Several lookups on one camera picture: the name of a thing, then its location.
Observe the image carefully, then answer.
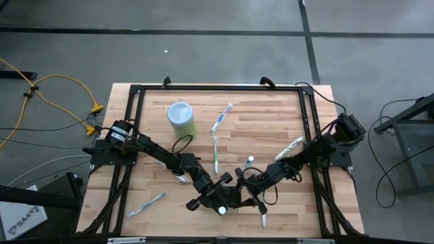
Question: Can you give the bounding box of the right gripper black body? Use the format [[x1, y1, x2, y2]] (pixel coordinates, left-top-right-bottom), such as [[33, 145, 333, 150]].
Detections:
[[235, 167, 269, 215]]

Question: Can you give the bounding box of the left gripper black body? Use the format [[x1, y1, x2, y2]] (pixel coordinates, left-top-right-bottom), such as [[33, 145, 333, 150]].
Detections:
[[185, 171, 233, 211]]

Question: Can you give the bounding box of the blue toothbrush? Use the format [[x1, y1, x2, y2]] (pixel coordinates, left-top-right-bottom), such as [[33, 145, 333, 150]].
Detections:
[[210, 102, 234, 134], [127, 192, 167, 218], [159, 161, 189, 184]]

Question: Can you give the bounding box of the green disinfectant wipes canister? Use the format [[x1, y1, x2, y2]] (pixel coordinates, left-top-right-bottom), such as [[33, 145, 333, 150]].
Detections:
[[167, 101, 198, 142]]

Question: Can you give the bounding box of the black stand beside table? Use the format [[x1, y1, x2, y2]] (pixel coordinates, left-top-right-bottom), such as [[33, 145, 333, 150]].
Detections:
[[0, 171, 85, 209]]

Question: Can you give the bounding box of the white printed cardboard box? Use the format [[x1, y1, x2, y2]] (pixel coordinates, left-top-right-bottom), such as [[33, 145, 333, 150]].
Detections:
[[0, 184, 48, 241]]

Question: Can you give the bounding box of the black bar on floor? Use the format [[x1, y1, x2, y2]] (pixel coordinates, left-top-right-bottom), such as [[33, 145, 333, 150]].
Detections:
[[0, 70, 38, 81]]

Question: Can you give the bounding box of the black wire caddy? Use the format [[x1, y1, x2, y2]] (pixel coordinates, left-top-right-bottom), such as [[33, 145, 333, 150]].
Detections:
[[203, 189, 242, 209]]

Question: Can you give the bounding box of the silver aluminium bracket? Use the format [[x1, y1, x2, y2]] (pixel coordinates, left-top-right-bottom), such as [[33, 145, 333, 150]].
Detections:
[[297, 238, 336, 244], [107, 237, 146, 244]]

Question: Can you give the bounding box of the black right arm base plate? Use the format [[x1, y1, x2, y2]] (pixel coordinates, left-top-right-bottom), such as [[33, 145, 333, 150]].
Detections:
[[304, 135, 353, 169]]

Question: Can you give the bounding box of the black aluminium table frame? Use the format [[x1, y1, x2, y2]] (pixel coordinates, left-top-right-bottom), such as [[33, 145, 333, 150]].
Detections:
[[76, 83, 366, 244]]

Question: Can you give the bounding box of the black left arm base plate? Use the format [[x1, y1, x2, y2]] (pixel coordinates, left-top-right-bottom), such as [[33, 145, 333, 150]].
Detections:
[[90, 138, 138, 167]]

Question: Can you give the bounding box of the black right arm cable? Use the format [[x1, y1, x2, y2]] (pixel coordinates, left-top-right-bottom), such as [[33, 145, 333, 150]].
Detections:
[[294, 81, 347, 115]]

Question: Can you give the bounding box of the black floor cable loop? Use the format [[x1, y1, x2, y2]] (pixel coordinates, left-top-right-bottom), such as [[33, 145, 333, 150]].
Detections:
[[374, 144, 434, 210]]

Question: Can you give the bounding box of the yellow extension cable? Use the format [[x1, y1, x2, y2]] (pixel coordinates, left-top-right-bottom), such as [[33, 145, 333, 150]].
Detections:
[[0, 57, 104, 150]]

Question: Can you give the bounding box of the black desk cable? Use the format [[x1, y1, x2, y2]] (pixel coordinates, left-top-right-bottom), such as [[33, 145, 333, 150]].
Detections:
[[368, 97, 422, 160]]

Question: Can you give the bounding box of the black metal desk frame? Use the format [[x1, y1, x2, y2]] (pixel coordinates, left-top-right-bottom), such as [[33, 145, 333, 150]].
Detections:
[[374, 93, 434, 197]]

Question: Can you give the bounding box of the grey floor cable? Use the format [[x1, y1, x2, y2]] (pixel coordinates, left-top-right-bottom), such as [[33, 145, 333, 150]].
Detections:
[[6, 155, 92, 187]]

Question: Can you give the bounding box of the thin black floor cable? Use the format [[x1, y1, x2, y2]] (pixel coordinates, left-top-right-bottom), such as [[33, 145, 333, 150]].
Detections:
[[0, 137, 94, 150], [0, 117, 102, 132]]

